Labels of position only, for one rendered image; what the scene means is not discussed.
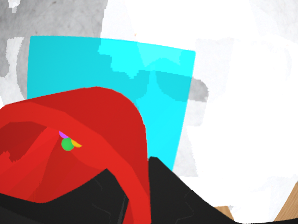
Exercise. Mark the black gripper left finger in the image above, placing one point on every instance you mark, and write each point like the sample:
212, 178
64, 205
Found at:
101, 200

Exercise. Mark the tan wooden flat bar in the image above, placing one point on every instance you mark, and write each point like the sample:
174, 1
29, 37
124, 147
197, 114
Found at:
225, 210

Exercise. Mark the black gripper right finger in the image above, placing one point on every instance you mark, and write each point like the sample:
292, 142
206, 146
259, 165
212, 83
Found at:
173, 202

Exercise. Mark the green marble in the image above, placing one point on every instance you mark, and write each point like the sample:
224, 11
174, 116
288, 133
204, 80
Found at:
67, 144

